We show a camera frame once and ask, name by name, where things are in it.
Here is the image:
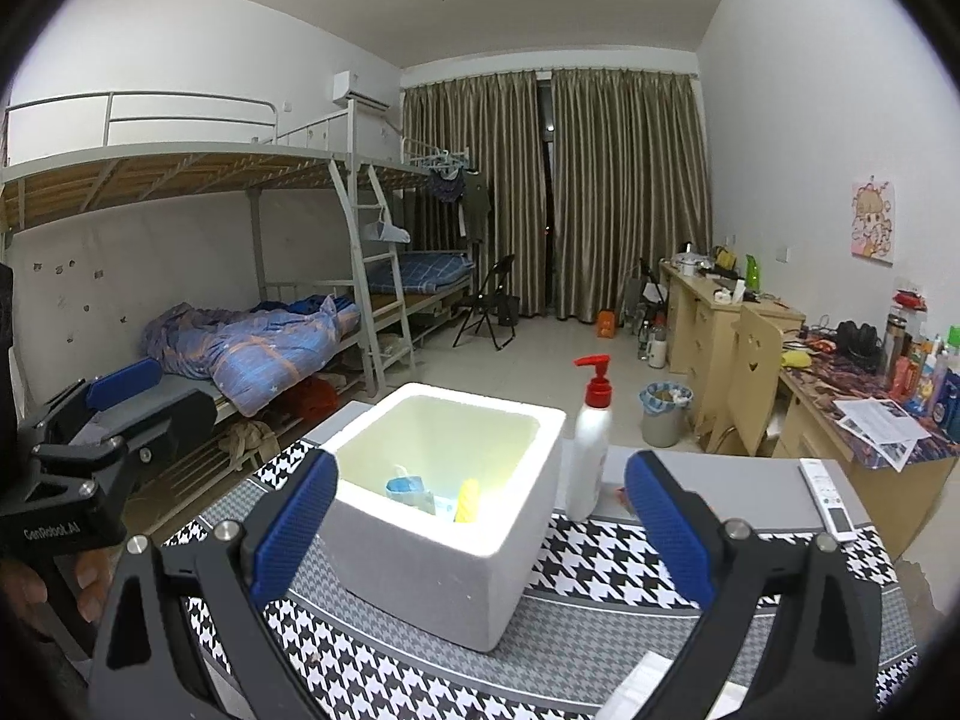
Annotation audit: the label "printed paper sheets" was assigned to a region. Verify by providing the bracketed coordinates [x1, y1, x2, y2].
[834, 397, 931, 464]

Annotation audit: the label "wooden chair smiley cutout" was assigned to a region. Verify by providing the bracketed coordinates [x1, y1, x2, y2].
[705, 304, 785, 458]

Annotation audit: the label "white metal bunk bed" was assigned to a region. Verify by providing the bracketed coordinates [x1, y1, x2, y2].
[281, 101, 481, 350]
[0, 90, 417, 481]

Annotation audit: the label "person's left hand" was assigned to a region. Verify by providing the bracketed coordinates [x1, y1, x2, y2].
[0, 547, 115, 623]

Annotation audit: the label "pink cartoon wall poster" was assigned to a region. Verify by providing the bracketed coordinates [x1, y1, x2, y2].
[851, 178, 896, 263]

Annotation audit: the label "white remote control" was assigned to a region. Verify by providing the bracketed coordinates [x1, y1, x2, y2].
[799, 457, 856, 541]

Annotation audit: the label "hanging dark clothes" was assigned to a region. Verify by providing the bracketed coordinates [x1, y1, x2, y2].
[427, 165, 492, 241]

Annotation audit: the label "row of toiletry bottles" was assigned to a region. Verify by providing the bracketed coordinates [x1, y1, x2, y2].
[881, 289, 960, 436]

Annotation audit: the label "red bag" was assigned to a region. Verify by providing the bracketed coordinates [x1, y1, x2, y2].
[289, 379, 338, 428]

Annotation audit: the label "brown curtain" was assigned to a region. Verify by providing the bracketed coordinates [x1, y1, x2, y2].
[403, 71, 552, 316]
[551, 69, 712, 323]

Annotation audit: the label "white foam box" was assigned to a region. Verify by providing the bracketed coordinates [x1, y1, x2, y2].
[315, 382, 567, 653]

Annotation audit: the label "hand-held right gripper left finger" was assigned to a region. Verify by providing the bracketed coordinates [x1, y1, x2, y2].
[88, 450, 342, 720]

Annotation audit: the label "grey trash bin blue bag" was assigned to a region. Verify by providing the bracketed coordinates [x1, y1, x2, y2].
[639, 381, 692, 447]

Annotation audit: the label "black folding chair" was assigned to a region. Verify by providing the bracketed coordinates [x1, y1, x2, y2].
[452, 253, 518, 350]
[622, 259, 668, 323]

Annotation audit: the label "light wooden desk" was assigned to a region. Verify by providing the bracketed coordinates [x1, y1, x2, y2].
[772, 330, 960, 563]
[658, 259, 805, 376]

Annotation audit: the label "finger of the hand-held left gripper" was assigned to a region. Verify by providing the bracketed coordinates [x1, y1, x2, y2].
[34, 382, 220, 496]
[19, 356, 164, 443]

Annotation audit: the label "white pump bottle red top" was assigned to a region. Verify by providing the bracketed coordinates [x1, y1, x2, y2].
[564, 355, 612, 522]

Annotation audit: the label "blue plaid quilt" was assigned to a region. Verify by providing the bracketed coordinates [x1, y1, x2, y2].
[142, 296, 361, 417]

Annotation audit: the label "white air conditioner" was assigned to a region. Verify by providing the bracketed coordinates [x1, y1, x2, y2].
[332, 71, 392, 107]

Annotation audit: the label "houndstooth tablecloth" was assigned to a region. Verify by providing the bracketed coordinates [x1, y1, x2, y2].
[161, 435, 920, 720]

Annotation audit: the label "blue face mask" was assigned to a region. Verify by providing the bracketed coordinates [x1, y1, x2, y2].
[386, 465, 458, 522]

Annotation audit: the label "blue checked mattress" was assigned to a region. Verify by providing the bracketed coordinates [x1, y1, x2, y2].
[367, 251, 475, 293]

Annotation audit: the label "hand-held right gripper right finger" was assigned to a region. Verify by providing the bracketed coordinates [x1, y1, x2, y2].
[624, 448, 882, 720]

